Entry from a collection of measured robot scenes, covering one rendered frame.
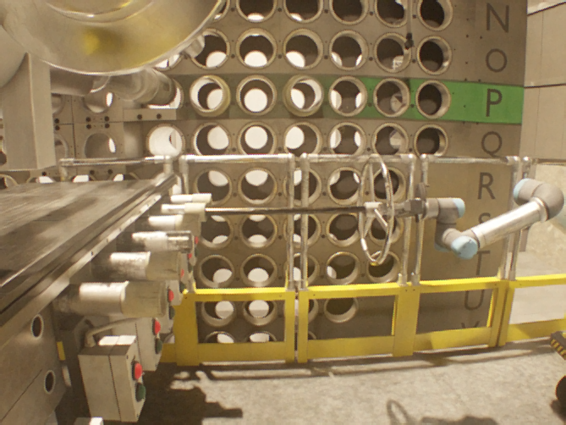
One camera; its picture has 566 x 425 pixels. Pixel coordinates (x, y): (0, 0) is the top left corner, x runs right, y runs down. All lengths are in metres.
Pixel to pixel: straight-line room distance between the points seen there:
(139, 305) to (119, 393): 0.19
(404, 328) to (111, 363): 1.60
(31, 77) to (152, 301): 0.49
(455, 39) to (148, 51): 2.49
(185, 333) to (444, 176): 1.92
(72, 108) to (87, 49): 1.76
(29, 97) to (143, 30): 0.35
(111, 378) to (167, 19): 0.61
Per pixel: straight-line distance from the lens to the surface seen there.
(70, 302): 0.76
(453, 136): 2.87
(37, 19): 0.68
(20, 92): 0.90
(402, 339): 2.15
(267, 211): 1.36
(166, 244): 1.04
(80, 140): 2.37
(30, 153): 0.89
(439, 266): 3.03
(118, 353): 0.78
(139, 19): 0.62
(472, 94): 2.94
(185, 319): 1.98
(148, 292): 0.72
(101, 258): 0.92
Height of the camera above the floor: 1.16
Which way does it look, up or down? 13 degrees down
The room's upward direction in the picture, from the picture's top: straight up
